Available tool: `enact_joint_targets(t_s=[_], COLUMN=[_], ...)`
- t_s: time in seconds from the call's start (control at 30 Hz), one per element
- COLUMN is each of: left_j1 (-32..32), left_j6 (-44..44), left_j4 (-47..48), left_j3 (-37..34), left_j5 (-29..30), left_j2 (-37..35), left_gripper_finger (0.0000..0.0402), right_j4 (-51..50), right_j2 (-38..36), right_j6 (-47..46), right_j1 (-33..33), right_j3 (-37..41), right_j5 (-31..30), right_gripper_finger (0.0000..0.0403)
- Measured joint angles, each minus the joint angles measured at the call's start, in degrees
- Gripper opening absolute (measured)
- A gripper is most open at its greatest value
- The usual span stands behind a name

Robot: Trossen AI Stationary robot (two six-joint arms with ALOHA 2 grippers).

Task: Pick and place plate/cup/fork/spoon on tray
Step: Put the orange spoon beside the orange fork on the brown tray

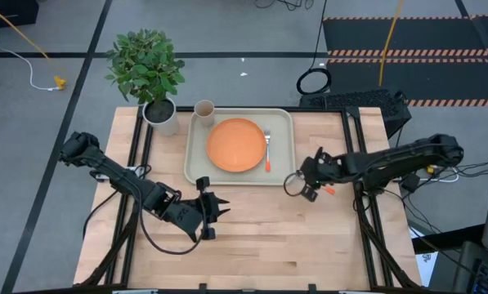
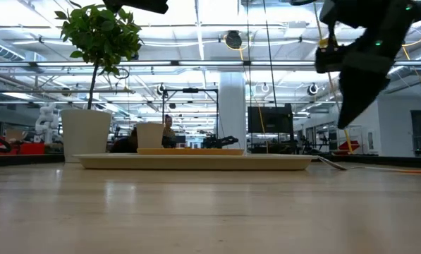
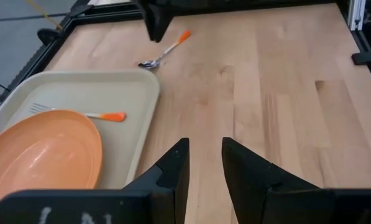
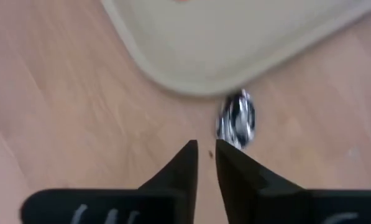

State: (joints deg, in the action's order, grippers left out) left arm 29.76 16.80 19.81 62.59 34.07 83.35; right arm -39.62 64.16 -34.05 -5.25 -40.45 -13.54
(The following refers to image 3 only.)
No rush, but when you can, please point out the beige plastic tray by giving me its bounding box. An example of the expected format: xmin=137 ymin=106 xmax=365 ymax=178
xmin=0 ymin=69 xmax=161 ymax=191

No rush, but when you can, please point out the black table frame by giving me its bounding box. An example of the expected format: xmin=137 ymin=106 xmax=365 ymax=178
xmin=0 ymin=0 xmax=371 ymax=103

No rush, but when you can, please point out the yellow hanging cable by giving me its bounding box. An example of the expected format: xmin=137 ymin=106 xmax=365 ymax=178
xmin=25 ymin=0 xmax=63 ymax=31

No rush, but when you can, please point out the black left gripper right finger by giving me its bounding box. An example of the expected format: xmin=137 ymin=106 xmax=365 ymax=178
xmin=221 ymin=136 xmax=371 ymax=224

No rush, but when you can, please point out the fork with orange handle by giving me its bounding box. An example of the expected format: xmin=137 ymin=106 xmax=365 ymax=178
xmin=28 ymin=102 xmax=127 ymax=123

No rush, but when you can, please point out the black round caster foot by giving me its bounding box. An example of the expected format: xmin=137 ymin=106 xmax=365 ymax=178
xmin=37 ymin=28 xmax=62 ymax=47

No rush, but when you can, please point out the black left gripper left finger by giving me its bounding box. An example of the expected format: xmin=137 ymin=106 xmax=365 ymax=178
xmin=0 ymin=138 xmax=191 ymax=224

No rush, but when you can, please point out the spoon with orange handle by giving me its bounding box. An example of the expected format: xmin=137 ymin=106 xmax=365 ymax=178
xmin=137 ymin=29 xmax=193 ymax=70

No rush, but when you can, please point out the orange bowl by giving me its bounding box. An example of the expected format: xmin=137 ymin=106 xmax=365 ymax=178
xmin=0 ymin=109 xmax=104 ymax=224

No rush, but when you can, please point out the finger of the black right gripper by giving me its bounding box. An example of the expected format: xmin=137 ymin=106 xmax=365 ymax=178
xmin=155 ymin=5 xmax=174 ymax=43
xmin=140 ymin=1 xmax=158 ymax=42

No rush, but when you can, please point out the black frame bracket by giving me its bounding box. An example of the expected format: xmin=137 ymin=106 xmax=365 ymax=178
xmin=350 ymin=50 xmax=371 ymax=67

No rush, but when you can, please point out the silver aluminium frame post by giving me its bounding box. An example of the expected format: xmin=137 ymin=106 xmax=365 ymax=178
xmin=347 ymin=0 xmax=367 ymax=32

